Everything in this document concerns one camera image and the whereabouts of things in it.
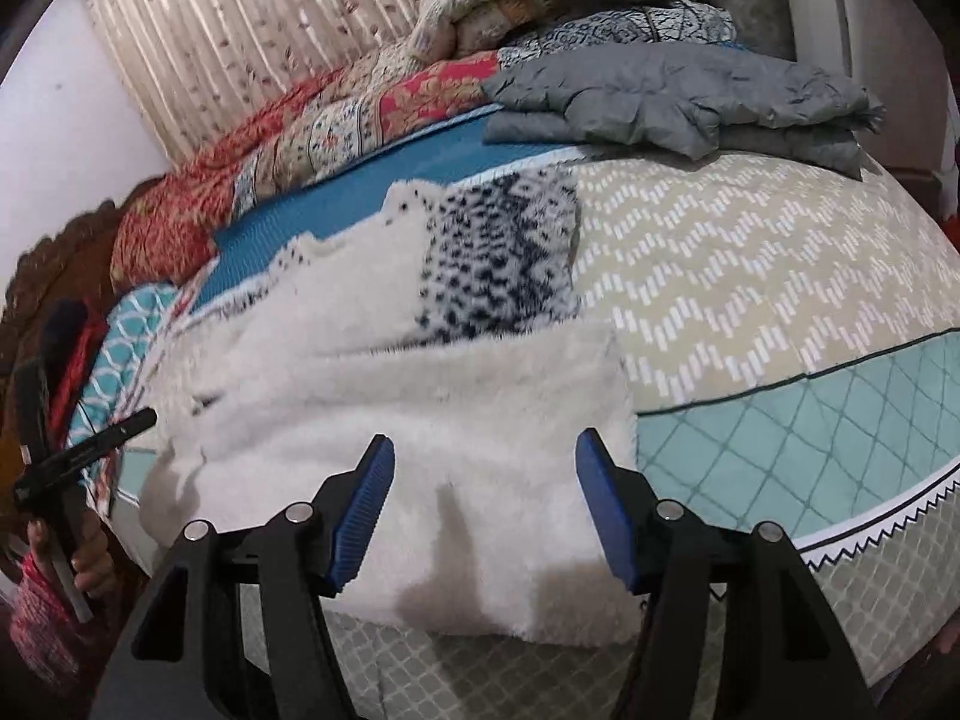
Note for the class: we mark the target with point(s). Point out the person's left hand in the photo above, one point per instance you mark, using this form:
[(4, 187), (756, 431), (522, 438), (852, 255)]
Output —
[(94, 562)]

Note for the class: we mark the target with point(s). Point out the beige leaf print curtain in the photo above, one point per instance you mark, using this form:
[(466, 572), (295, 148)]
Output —
[(247, 37)]

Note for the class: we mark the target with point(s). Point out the white appliance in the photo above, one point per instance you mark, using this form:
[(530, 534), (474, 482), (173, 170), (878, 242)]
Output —
[(862, 15)]

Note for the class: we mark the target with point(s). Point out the patterned beige teal bedsheet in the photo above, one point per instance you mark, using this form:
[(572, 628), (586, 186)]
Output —
[(750, 300)]

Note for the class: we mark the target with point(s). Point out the red floral quilt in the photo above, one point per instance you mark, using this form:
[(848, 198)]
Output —
[(195, 202)]

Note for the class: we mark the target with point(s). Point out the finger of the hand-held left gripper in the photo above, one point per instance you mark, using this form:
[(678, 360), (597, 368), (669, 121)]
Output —
[(34, 412), (112, 435)]

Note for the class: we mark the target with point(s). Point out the navy patterned cloth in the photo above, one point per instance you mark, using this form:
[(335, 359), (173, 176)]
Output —
[(622, 26)]

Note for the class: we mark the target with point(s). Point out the grey puffer jacket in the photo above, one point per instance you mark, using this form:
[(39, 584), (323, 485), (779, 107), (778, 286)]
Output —
[(675, 90)]

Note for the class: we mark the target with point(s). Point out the blue striped sheet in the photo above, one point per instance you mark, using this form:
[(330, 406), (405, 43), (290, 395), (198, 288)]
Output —
[(330, 195)]

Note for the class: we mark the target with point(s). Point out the wooden headboard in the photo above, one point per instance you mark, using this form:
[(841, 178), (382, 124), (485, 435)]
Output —
[(52, 270)]

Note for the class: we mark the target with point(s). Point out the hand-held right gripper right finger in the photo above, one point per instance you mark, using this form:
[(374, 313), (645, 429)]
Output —
[(604, 510)]

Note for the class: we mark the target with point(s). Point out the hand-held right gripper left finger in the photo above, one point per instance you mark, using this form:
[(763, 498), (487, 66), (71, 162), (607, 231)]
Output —
[(360, 517)]

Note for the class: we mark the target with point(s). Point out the white spotted fleece robe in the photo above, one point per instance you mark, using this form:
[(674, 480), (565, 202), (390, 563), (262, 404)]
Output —
[(390, 405)]

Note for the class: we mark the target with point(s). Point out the teal lattice pillow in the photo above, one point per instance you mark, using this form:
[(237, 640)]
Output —
[(120, 360)]

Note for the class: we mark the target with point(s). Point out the grey storage bin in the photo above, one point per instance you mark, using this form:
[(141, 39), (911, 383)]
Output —
[(742, 7)]

